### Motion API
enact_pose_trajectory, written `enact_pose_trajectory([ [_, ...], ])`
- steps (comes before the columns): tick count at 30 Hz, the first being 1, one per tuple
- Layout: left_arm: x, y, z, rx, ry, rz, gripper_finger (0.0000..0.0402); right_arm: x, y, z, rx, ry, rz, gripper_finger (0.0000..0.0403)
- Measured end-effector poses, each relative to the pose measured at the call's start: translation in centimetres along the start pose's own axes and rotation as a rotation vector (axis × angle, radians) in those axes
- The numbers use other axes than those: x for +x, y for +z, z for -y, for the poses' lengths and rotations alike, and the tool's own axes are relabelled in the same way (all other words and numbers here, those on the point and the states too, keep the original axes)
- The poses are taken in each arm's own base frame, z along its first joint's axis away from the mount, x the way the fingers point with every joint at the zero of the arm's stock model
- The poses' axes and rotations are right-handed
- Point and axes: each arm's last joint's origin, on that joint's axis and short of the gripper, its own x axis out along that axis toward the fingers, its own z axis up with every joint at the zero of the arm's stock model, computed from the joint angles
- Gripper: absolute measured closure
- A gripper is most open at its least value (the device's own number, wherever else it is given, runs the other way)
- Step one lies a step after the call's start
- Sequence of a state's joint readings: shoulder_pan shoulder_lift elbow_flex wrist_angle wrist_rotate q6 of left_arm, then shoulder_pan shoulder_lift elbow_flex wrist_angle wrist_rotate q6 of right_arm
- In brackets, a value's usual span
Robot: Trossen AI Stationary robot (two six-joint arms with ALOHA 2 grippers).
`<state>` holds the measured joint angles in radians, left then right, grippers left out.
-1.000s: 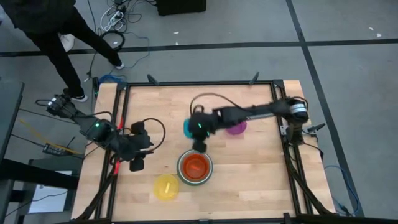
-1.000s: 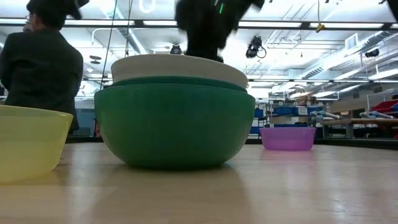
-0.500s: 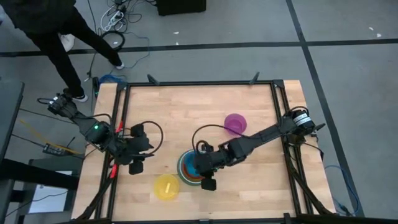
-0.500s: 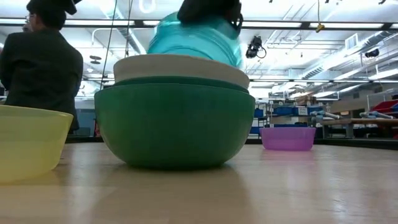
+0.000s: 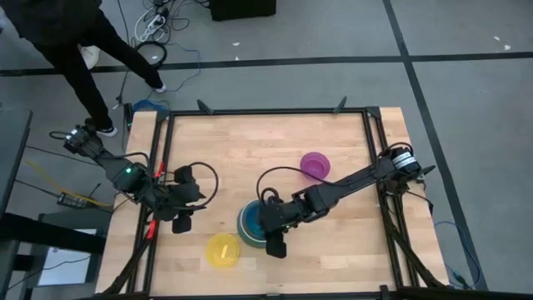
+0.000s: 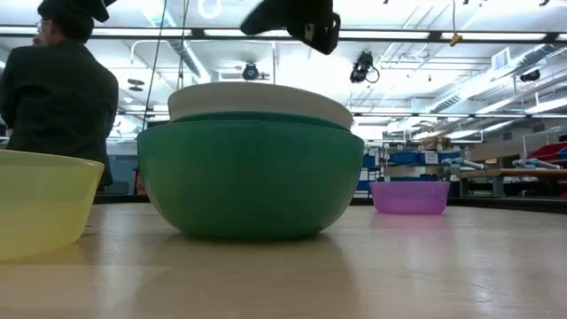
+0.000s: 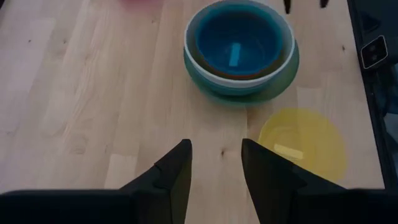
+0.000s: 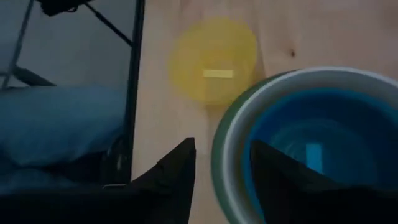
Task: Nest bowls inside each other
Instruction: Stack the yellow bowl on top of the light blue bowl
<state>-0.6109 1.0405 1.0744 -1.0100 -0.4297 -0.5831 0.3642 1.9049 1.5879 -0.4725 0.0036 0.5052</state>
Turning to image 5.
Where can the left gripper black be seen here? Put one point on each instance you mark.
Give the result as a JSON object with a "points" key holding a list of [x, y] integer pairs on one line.
{"points": [[183, 192]]}

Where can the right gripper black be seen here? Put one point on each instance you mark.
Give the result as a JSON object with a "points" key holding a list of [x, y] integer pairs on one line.
{"points": [[275, 216]]}

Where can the yellow plastic bowl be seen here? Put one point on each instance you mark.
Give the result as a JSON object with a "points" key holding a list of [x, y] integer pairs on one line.
{"points": [[222, 250]]}

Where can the purple plastic bowl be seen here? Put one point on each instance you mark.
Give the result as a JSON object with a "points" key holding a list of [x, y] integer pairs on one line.
{"points": [[315, 163]]}

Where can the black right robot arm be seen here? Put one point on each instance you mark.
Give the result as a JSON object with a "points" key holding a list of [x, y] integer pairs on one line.
{"points": [[354, 181]]}

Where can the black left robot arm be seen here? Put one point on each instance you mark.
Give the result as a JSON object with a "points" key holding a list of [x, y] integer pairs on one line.
{"points": [[125, 175]]}

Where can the large green plastic bowl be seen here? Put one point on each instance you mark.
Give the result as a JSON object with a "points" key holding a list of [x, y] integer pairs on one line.
{"points": [[241, 231]]}

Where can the small black power adapter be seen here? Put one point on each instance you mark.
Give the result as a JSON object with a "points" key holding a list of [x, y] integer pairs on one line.
{"points": [[128, 113]]}

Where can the small black electronic box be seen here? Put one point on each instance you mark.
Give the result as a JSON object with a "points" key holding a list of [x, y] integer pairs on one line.
{"points": [[71, 201]]}

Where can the white panel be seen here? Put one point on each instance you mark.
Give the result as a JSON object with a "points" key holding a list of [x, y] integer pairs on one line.
{"points": [[66, 266]]}

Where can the black side table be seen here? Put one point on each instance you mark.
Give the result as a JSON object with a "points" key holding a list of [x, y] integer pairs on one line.
{"points": [[41, 237]]}

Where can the white power strip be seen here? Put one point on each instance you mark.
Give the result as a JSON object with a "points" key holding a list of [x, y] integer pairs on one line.
{"points": [[152, 23]]}

